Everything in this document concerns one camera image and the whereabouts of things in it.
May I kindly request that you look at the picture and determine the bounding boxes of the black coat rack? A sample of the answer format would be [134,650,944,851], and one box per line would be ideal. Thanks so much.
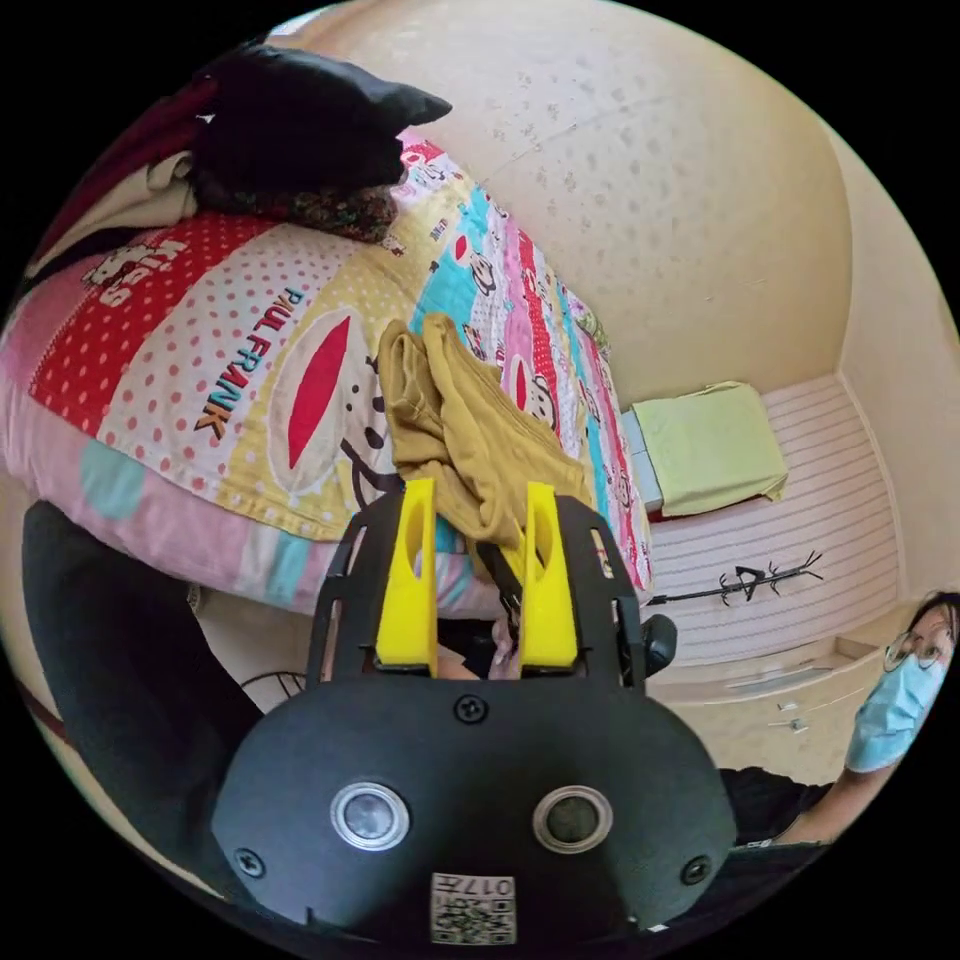
[646,550,826,608]

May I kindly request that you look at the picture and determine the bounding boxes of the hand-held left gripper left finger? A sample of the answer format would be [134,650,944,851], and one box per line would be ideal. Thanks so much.
[374,478,440,670]

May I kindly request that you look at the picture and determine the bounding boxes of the pile of clothes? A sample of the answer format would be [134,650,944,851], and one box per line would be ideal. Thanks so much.
[29,43,455,246]

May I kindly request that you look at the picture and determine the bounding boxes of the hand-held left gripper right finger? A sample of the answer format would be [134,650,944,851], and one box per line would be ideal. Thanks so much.
[519,482,581,670]

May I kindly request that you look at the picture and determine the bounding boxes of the small cabinet with green cloth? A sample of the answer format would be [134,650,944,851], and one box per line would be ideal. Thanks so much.
[620,380,791,520]

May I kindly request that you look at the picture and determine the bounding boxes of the person's body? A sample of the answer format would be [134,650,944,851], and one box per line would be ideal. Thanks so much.
[20,500,960,909]

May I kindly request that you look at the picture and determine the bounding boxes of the cream cupboard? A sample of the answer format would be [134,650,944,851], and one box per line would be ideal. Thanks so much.
[650,637,898,787]

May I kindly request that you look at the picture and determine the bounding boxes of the light yellow long sleeve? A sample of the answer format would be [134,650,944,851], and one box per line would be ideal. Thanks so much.
[377,312,594,547]

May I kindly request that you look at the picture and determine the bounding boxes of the bed with printed cartoon quilt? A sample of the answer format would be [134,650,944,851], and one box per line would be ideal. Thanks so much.
[0,138,655,618]

